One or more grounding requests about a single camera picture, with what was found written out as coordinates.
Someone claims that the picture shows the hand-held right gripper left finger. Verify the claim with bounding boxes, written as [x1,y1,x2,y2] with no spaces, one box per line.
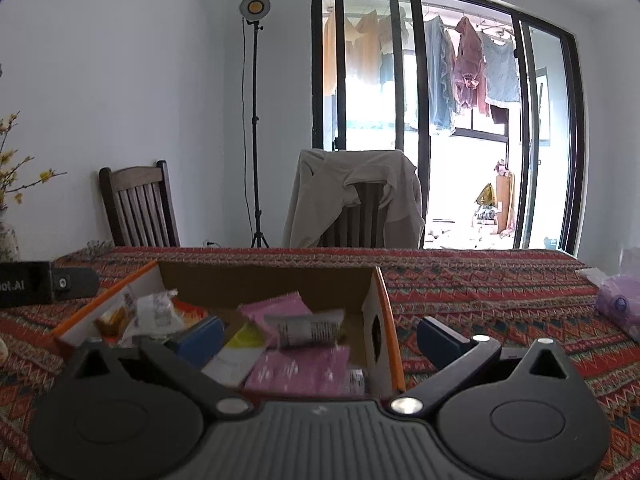
[62,316,252,417]

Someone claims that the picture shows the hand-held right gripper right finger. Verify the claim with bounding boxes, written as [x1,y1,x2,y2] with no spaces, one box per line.
[382,316,594,417]

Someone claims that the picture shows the green snack packet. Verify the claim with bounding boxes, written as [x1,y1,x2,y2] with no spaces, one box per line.
[201,322,267,387]

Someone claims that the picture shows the white snack packet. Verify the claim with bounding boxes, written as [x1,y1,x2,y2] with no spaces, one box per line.
[121,289,180,347]

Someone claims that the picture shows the pink snack packet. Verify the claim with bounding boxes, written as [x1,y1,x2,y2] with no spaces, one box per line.
[237,292,314,342]
[244,345,352,397]

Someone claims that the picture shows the orange cardboard box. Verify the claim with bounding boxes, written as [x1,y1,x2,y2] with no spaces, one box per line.
[52,260,407,403]

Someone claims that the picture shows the silver snack packet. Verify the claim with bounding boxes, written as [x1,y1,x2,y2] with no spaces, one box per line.
[264,309,347,349]

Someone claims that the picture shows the floral ceramic vase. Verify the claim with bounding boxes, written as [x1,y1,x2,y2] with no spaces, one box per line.
[0,220,20,264]

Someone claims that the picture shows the small floral cloth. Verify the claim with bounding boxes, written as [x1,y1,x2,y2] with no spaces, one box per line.
[82,238,117,256]

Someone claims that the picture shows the red patterned tablecloth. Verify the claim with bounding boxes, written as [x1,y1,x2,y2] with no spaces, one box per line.
[0,246,640,480]

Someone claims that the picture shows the yellow flower branches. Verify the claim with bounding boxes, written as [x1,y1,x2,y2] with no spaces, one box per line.
[0,110,69,209]

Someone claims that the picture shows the dark wooden chair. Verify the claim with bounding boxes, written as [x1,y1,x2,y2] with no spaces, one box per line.
[98,160,181,249]

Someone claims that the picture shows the dark chair with slats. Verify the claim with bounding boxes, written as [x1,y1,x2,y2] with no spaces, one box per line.
[320,182,389,249]

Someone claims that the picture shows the wooden board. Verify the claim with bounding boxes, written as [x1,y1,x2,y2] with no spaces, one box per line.
[494,160,516,236]

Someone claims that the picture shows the purple tissue pack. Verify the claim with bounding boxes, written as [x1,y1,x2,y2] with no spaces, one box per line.
[575,247,640,344]

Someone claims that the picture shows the studio light on black stand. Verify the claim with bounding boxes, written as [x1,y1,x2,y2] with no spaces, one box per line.
[238,0,274,250]

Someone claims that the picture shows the hanging blue denim garment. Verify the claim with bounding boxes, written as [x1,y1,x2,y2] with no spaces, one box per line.
[423,14,457,131]

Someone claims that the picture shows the hanging maroon garment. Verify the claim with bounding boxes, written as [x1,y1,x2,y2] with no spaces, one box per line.
[451,16,489,116]

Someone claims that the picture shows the hanging light blue garment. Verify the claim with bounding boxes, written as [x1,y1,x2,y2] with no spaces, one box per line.
[482,32,521,106]

